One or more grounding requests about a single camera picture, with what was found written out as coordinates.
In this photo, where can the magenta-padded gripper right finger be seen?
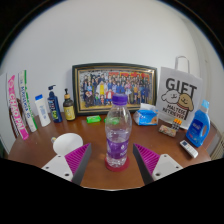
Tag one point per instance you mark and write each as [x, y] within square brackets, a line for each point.
[148, 159]

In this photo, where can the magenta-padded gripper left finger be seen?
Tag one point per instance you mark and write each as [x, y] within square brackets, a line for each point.
[76, 159]

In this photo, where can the clear purple-capped water bottle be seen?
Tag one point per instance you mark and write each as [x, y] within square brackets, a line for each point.
[117, 140]

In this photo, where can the blue patterned white mug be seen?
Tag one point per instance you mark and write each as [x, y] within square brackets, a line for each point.
[66, 143]

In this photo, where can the small beige snack packet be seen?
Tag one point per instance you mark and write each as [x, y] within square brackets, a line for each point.
[166, 130]

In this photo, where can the white remote control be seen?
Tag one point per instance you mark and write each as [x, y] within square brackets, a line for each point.
[188, 149]

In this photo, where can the dark bottle with yellow label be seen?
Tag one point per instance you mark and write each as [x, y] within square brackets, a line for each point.
[69, 110]

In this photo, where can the dark blue pump bottle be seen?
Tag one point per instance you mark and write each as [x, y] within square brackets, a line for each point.
[54, 108]

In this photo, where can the blue detergent bottle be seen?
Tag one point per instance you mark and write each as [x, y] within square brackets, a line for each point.
[197, 128]

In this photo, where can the white bottle with blue cap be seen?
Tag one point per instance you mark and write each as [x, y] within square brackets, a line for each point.
[42, 111]

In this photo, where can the white paper gift bag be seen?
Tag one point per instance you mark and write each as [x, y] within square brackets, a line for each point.
[180, 96]

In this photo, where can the white radiator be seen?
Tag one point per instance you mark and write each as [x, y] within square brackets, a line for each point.
[218, 150]

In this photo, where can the framed group photo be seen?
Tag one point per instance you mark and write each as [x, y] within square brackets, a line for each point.
[113, 83]

